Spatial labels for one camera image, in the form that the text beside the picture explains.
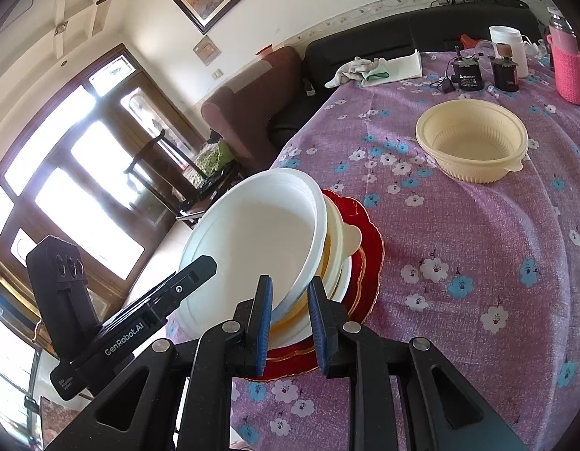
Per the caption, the brown armchair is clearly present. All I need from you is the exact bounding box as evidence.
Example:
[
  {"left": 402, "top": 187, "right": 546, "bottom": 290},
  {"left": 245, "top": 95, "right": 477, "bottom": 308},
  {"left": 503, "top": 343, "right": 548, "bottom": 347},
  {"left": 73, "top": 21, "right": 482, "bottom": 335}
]
[{"left": 200, "top": 47, "right": 304, "bottom": 163}]

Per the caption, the white cloth bag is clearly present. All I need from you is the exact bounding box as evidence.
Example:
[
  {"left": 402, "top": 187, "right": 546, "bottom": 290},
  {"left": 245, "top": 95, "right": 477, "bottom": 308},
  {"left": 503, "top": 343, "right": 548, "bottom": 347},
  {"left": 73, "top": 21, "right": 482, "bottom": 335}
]
[{"left": 360, "top": 49, "right": 422, "bottom": 88}]

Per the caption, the white plastic cup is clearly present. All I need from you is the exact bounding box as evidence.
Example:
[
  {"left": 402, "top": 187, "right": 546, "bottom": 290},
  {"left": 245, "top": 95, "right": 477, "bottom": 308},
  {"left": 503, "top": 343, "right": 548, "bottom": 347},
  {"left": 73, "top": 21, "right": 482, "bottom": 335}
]
[{"left": 488, "top": 25, "right": 530, "bottom": 77}]

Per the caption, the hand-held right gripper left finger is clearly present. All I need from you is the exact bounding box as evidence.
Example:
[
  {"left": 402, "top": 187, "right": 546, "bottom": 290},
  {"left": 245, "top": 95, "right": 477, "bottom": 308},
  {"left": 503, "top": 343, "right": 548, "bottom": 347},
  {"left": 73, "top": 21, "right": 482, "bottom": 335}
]
[{"left": 43, "top": 275, "right": 276, "bottom": 451}]

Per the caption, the purple floral tablecloth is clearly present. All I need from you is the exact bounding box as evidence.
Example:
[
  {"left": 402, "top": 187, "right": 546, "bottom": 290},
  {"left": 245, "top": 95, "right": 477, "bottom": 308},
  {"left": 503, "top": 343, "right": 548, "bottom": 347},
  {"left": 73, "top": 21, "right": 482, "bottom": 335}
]
[{"left": 168, "top": 49, "right": 580, "bottom": 451}]

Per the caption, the red glass plate gold rim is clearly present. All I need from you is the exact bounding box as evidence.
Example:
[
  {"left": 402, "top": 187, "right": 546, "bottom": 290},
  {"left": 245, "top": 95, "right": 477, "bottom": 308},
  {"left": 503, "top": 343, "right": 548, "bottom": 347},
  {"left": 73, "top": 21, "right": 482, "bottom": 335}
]
[{"left": 259, "top": 197, "right": 385, "bottom": 381}]

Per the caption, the wooden glazed door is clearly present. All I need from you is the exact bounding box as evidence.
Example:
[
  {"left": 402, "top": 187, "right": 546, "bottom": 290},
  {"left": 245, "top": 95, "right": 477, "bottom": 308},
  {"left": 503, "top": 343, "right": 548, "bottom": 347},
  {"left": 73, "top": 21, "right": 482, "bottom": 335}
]
[{"left": 0, "top": 43, "right": 199, "bottom": 292}]

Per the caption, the pair of white gloves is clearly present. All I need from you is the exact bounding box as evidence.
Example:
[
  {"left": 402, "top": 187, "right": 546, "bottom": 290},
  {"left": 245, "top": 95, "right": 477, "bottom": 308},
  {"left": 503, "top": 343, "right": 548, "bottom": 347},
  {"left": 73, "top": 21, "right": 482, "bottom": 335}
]
[{"left": 325, "top": 56, "right": 389, "bottom": 88}]

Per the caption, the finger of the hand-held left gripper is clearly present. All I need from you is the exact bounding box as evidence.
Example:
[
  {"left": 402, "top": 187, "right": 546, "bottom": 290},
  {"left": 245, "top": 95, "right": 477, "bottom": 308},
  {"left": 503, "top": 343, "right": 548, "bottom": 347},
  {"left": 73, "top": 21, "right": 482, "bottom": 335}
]
[{"left": 125, "top": 255, "right": 218, "bottom": 322}]

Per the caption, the white plastic bowl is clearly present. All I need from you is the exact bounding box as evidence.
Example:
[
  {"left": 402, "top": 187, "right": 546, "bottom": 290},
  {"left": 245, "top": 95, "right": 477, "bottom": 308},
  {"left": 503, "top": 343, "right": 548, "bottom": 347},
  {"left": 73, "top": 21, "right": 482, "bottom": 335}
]
[
  {"left": 176, "top": 168, "right": 328, "bottom": 340},
  {"left": 266, "top": 254, "right": 354, "bottom": 349}
]

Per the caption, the black jar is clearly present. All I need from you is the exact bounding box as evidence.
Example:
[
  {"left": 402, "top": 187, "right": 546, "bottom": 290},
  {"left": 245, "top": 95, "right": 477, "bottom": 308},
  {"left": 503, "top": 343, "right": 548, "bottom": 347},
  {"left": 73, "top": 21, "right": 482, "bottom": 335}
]
[
  {"left": 489, "top": 44, "right": 521, "bottom": 92},
  {"left": 452, "top": 47, "right": 483, "bottom": 91}
]

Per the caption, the green cushion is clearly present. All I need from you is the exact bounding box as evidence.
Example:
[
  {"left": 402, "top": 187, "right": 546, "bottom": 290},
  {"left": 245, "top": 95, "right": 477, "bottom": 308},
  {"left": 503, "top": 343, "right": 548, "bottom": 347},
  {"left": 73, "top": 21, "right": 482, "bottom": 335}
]
[{"left": 196, "top": 141, "right": 236, "bottom": 177}]

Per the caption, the square wall plaque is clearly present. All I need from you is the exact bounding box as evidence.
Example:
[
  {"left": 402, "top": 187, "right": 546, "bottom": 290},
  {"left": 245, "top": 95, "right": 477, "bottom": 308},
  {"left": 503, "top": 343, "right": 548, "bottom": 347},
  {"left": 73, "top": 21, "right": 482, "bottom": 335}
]
[{"left": 192, "top": 35, "right": 221, "bottom": 65}]

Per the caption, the cream plastic bowl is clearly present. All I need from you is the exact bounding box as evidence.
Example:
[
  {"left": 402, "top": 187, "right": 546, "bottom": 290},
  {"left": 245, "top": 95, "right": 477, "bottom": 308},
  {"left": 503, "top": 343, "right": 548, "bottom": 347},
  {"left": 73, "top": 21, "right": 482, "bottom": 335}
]
[
  {"left": 415, "top": 100, "right": 529, "bottom": 185},
  {"left": 270, "top": 192, "right": 363, "bottom": 336}
]

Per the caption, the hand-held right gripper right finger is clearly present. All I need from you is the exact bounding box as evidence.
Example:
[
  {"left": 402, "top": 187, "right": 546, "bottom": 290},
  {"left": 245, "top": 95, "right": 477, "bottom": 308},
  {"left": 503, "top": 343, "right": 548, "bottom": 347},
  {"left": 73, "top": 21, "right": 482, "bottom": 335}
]
[{"left": 307, "top": 276, "right": 528, "bottom": 451}]

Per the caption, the dark wooden chair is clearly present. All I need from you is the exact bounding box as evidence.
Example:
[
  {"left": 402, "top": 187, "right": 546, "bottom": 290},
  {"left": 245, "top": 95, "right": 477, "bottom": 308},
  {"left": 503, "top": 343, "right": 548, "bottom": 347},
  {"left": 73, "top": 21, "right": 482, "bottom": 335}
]
[{"left": 123, "top": 129, "right": 246, "bottom": 229}]

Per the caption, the black sofa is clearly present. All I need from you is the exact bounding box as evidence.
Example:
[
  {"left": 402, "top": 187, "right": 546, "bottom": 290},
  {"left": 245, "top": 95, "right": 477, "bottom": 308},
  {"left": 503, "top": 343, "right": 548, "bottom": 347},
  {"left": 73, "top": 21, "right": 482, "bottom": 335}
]
[{"left": 270, "top": 0, "right": 539, "bottom": 148}]

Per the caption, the bottle with pink knit sleeve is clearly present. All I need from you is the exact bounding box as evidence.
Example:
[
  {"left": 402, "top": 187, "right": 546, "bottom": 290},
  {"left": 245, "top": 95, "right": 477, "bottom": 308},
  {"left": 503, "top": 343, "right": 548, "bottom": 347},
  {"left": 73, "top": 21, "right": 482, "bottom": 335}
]
[{"left": 546, "top": 7, "right": 580, "bottom": 105}]

